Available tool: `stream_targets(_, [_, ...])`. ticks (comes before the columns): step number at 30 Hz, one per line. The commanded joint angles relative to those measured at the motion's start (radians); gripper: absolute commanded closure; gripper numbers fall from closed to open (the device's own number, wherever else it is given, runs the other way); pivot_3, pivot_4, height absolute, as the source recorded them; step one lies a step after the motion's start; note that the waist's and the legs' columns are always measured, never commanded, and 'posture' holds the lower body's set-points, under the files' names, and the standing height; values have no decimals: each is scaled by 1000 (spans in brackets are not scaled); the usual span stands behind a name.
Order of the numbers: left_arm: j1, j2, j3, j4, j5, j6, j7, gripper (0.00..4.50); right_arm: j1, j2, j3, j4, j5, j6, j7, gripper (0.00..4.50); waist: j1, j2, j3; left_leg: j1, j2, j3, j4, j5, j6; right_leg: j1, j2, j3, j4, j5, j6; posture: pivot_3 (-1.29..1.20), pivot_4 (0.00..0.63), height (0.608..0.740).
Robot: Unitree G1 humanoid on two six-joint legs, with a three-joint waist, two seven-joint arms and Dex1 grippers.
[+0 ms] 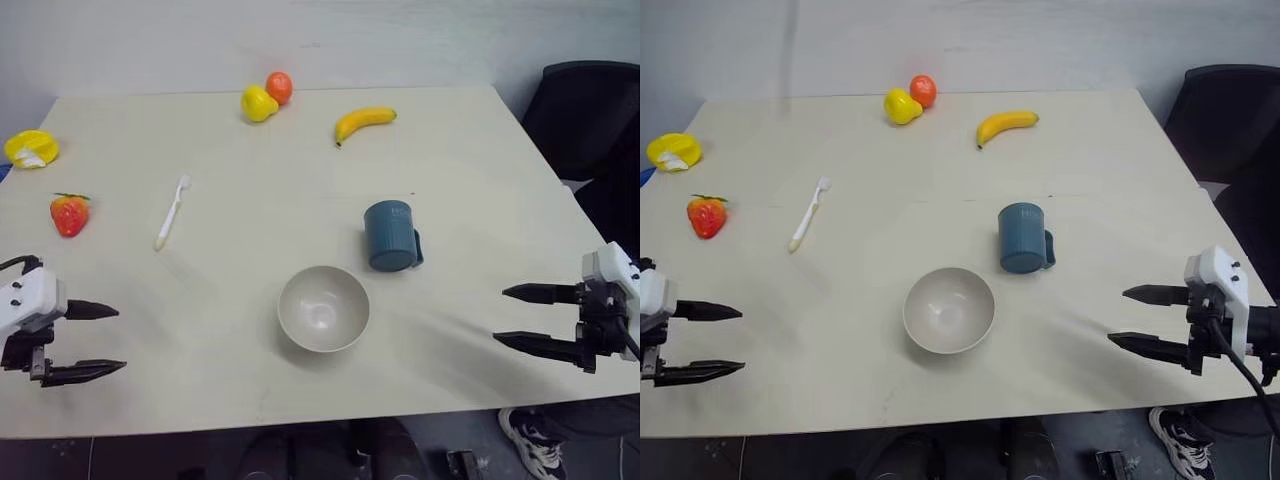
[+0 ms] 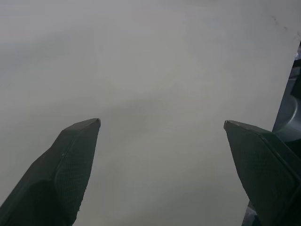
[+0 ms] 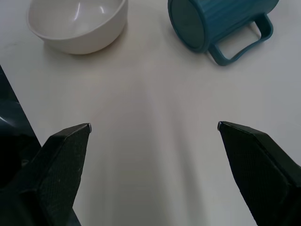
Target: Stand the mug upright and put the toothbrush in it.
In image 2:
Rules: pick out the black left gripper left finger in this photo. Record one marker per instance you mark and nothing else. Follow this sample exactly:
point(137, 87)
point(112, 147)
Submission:
point(54, 174)

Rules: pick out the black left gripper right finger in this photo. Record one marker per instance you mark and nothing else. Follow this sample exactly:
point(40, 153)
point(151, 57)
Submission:
point(263, 169)

